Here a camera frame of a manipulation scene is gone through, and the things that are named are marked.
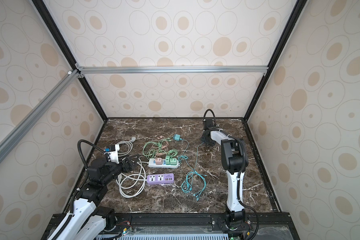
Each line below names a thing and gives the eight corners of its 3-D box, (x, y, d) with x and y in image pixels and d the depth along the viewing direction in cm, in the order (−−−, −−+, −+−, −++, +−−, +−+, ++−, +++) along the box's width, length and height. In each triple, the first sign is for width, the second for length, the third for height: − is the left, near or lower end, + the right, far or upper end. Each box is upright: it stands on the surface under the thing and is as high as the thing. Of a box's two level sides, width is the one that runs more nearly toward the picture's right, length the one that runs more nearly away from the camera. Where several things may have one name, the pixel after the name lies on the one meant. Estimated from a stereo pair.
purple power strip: (147, 184, 88) (146, 182, 85) (148, 176, 91) (147, 174, 89) (174, 183, 89) (174, 180, 86) (174, 175, 92) (173, 172, 89)
